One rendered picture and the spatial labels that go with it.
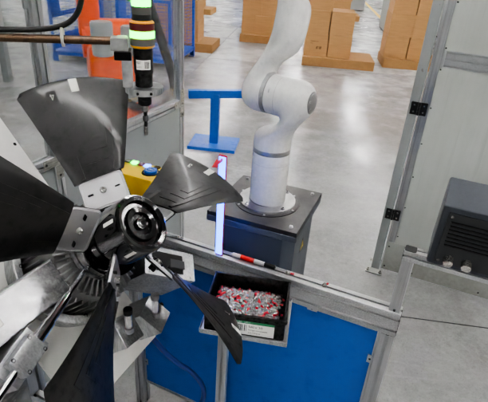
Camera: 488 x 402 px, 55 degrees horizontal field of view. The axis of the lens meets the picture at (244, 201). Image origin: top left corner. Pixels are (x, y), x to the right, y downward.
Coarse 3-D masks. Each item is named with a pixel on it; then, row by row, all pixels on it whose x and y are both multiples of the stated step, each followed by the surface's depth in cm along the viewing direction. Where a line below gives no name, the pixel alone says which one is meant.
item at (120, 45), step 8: (112, 40) 81; (120, 40) 81; (112, 48) 82; (120, 48) 82; (128, 48) 85; (120, 56) 82; (128, 56) 82; (128, 64) 84; (128, 72) 84; (128, 80) 85; (128, 88) 85; (136, 88) 86; (144, 88) 86; (152, 88) 86; (160, 88) 87; (136, 96) 85; (144, 96) 85; (152, 96) 85
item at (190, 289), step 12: (192, 288) 100; (192, 300) 93; (204, 300) 99; (216, 300) 111; (204, 312) 94; (216, 312) 100; (216, 324) 95; (228, 324) 102; (228, 336) 97; (240, 336) 104; (228, 348) 94; (240, 348) 99; (240, 360) 96
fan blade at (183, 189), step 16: (176, 160) 119; (192, 160) 121; (160, 176) 113; (176, 176) 114; (192, 176) 115; (208, 176) 118; (144, 192) 107; (160, 192) 107; (176, 192) 107; (192, 192) 109; (208, 192) 111; (224, 192) 115; (176, 208) 102; (192, 208) 104
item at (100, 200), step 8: (104, 176) 94; (112, 176) 94; (120, 176) 94; (80, 184) 94; (88, 184) 94; (96, 184) 94; (104, 184) 94; (112, 184) 94; (120, 184) 94; (88, 192) 93; (96, 192) 93; (112, 192) 93; (120, 192) 93; (128, 192) 93; (88, 200) 93; (96, 200) 93; (104, 200) 93; (112, 200) 93; (96, 208) 92
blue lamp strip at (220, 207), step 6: (222, 162) 129; (222, 168) 130; (222, 174) 130; (222, 204) 135; (222, 210) 136; (222, 216) 137; (222, 222) 137; (216, 228) 139; (222, 228) 139; (216, 234) 140; (216, 240) 141; (216, 246) 142; (216, 252) 143
